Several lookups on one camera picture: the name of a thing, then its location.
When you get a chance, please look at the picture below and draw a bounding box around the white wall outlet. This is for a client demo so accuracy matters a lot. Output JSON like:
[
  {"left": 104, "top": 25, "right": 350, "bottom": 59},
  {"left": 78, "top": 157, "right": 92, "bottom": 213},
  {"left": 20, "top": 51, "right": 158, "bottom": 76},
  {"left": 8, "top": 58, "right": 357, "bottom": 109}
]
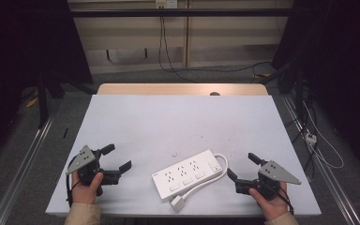
[{"left": 155, "top": 0, "right": 179, "bottom": 9}]

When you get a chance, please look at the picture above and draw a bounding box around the beige wall cabinet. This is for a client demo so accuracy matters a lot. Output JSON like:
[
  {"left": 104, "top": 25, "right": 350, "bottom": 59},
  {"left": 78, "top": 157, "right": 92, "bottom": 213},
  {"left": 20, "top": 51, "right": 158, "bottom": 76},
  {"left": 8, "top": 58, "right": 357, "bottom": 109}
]
[{"left": 67, "top": 0, "right": 295, "bottom": 76}]

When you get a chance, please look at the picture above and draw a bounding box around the black curtain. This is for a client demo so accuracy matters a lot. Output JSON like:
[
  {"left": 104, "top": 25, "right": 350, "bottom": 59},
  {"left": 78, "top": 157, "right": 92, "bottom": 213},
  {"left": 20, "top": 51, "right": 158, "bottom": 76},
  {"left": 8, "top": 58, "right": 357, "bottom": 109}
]
[
  {"left": 0, "top": 0, "right": 94, "bottom": 172},
  {"left": 271, "top": 0, "right": 360, "bottom": 181}
]

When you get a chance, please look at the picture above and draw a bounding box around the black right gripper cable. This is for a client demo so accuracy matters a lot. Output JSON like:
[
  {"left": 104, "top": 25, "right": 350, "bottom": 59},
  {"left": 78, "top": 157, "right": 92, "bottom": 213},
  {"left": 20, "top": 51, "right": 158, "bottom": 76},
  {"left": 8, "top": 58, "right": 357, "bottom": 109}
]
[{"left": 274, "top": 183, "right": 295, "bottom": 217}]

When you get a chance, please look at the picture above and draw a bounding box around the white table board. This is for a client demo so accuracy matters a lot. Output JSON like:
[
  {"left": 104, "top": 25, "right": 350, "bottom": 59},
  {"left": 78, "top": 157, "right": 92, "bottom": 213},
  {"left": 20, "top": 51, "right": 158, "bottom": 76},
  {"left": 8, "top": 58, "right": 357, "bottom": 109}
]
[{"left": 45, "top": 94, "right": 323, "bottom": 218}]

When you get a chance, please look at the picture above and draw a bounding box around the black hanging cable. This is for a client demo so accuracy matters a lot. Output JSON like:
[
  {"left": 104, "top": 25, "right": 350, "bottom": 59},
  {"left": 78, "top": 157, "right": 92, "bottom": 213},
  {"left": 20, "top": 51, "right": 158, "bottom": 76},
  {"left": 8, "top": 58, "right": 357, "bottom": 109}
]
[
  {"left": 161, "top": 15, "right": 274, "bottom": 75},
  {"left": 157, "top": 15, "right": 199, "bottom": 84}
]

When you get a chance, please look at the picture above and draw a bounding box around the wooden desk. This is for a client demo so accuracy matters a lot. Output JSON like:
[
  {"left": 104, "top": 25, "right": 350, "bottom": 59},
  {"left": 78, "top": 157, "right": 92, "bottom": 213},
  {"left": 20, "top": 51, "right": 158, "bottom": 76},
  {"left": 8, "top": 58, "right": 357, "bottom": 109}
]
[{"left": 97, "top": 82, "right": 269, "bottom": 97}]

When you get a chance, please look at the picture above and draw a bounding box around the person's left hand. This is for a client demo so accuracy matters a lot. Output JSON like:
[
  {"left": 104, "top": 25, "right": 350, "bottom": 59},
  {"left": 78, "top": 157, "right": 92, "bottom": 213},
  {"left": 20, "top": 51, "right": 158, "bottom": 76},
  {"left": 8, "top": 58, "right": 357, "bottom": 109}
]
[{"left": 70, "top": 171, "right": 105, "bottom": 206}]

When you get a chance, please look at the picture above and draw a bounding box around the aluminium floor rail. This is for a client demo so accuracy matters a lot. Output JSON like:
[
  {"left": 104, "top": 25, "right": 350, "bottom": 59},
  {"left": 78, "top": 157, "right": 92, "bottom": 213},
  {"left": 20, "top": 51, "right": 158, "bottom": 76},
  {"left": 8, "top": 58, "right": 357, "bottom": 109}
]
[
  {"left": 279, "top": 93, "right": 360, "bottom": 225},
  {"left": 0, "top": 113, "right": 57, "bottom": 225}
]

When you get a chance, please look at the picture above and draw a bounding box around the small white floor power strip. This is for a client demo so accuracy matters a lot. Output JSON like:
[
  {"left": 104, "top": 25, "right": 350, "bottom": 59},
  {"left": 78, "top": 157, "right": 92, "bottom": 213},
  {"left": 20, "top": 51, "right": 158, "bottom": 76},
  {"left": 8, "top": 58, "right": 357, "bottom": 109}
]
[{"left": 304, "top": 131, "right": 319, "bottom": 147}]

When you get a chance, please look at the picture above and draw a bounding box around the person's right hand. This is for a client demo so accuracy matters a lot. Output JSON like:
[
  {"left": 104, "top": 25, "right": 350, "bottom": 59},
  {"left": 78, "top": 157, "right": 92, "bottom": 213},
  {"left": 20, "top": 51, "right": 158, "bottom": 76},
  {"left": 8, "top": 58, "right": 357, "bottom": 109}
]
[{"left": 248, "top": 182, "right": 291, "bottom": 222}]

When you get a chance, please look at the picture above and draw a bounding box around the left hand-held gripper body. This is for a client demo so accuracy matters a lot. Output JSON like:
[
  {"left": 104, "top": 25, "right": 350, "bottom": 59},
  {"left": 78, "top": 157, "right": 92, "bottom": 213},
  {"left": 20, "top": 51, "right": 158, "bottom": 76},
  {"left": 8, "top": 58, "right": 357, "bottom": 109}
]
[{"left": 66, "top": 144, "right": 122, "bottom": 198}]

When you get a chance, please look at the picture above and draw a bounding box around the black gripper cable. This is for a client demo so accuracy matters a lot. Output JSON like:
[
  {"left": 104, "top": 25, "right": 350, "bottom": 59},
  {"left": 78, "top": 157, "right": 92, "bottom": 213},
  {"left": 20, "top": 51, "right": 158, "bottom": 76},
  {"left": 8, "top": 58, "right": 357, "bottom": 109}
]
[
  {"left": 274, "top": 183, "right": 295, "bottom": 217},
  {"left": 65, "top": 156, "right": 83, "bottom": 209}
]

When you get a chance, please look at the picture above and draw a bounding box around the thin white floor cable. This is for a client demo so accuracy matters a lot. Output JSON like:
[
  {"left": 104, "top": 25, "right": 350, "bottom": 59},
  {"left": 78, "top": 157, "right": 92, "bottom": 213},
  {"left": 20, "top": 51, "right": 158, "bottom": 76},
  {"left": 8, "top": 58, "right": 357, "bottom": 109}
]
[{"left": 301, "top": 100, "right": 346, "bottom": 171}]

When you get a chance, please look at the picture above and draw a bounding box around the black floor cable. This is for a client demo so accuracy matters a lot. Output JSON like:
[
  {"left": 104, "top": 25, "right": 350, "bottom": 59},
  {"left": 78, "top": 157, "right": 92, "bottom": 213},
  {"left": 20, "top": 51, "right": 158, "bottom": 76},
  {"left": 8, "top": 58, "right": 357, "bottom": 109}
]
[{"left": 284, "top": 93, "right": 319, "bottom": 180}]

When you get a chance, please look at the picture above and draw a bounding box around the black horizontal bar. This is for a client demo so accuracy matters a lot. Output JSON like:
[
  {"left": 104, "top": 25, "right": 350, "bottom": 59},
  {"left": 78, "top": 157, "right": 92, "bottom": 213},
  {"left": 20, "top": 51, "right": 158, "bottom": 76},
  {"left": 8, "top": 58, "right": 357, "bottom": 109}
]
[{"left": 67, "top": 7, "right": 295, "bottom": 18}]

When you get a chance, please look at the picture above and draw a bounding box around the yellow floor tape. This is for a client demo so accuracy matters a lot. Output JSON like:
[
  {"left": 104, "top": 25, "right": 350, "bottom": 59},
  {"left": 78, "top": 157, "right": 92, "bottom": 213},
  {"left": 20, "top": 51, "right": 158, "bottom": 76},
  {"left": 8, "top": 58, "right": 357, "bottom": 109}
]
[
  {"left": 251, "top": 72, "right": 272, "bottom": 80},
  {"left": 25, "top": 96, "right": 39, "bottom": 109}
]

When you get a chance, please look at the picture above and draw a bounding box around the black metal stand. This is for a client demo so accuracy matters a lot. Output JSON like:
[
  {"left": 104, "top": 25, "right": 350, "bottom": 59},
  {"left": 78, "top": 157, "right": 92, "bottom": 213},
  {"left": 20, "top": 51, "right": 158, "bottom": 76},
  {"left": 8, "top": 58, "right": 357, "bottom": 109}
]
[
  {"left": 258, "top": 60, "right": 308, "bottom": 124},
  {"left": 36, "top": 69, "right": 97, "bottom": 129}
]

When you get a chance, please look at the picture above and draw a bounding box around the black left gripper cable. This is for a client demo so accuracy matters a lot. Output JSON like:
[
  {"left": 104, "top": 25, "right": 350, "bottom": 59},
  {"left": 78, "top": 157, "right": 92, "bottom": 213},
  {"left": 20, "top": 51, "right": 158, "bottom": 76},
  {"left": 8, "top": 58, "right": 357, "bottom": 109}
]
[{"left": 65, "top": 156, "right": 83, "bottom": 209}]

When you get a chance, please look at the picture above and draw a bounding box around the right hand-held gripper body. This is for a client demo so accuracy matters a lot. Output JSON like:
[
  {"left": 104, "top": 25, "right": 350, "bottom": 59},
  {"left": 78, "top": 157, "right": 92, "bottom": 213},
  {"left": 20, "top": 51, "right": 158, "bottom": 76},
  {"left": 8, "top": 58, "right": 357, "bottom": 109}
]
[{"left": 234, "top": 159, "right": 302, "bottom": 202}]

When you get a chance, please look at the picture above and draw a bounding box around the white power strip cable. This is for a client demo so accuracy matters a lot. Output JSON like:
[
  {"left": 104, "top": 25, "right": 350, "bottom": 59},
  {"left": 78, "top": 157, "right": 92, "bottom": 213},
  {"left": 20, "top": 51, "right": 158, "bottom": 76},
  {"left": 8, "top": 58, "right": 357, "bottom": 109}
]
[{"left": 179, "top": 153, "right": 230, "bottom": 201}]

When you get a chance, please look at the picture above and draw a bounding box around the white plug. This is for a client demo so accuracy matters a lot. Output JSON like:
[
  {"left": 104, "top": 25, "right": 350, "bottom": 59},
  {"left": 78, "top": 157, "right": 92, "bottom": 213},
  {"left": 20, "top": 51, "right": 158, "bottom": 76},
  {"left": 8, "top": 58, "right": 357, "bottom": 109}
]
[{"left": 169, "top": 194, "right": 188, "bottom": 214}]

